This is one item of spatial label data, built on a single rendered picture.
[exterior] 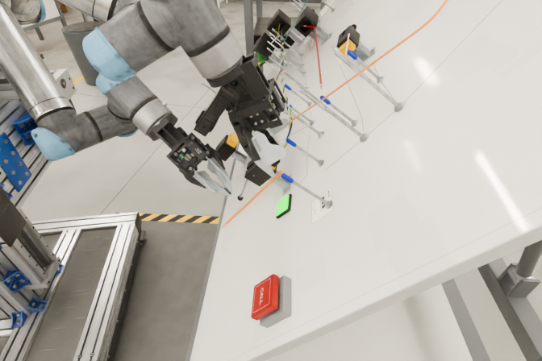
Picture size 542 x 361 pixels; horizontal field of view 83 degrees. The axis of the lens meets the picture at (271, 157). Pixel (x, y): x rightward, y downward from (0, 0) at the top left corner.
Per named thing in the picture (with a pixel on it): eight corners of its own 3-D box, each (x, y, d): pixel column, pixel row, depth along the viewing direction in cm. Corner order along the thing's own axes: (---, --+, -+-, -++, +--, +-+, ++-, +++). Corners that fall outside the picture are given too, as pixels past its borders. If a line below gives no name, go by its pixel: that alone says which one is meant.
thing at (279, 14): (306, 26, 129) (280, 2, 124) (307, 39, 116) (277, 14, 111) (296, 39, 133) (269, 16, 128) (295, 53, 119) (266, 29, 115)
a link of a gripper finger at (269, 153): (293, 177, 53) (273, 129, 50) (263, 184, 55) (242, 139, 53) (297, 169, 56) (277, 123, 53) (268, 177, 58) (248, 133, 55)
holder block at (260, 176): (262, 172, 67) (247, 163, 65) (278, 159, 63) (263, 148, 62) (259, 187, 64) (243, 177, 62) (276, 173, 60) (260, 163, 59)
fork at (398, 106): (406, 106, 46) (339, 47, 41) (396, 114, 47) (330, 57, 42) (402, 100, 48) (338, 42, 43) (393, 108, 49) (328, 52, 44)
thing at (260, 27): (251, 49, 145) (250, 35, 141) (257, 28, 173) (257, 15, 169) (321, 51, 144) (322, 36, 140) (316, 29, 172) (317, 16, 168)
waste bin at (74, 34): (83, 91, 349) (60, 34, 311) (81, 76, 381) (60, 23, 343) (126, 83, 366) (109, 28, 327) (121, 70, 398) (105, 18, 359)
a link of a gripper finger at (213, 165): (231, 196, 64) (200, 164, 64) (231, 193, 70) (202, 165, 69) (242, 184, 65) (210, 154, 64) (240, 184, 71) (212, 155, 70)
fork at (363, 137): (369, 138, 50) (304, 86, 45) (361, 144, 51) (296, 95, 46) (367, 131, 51) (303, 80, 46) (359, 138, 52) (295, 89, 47)
